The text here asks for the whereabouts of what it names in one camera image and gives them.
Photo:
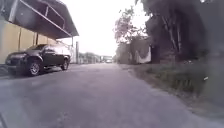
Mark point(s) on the white sheet on fence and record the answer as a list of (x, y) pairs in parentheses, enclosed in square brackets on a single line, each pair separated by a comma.
[(144, 57)]

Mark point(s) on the grey asphalt road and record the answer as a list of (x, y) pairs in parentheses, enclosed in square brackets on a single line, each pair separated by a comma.
[(93, 100)]

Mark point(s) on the grass verge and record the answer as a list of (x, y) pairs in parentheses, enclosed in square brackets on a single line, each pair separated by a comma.
[(173, 76)]

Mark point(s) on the row of trees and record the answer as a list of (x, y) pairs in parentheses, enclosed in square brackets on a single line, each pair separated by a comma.
[(173, 26)]

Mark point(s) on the dark car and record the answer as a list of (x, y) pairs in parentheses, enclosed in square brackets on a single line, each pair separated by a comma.
[(40, 58)]

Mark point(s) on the yellow building with dark canopy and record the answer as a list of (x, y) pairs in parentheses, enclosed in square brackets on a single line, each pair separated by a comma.
[(40, 16)]

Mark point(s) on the grey post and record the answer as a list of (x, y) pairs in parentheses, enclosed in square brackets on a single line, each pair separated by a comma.
[(77, 52)]

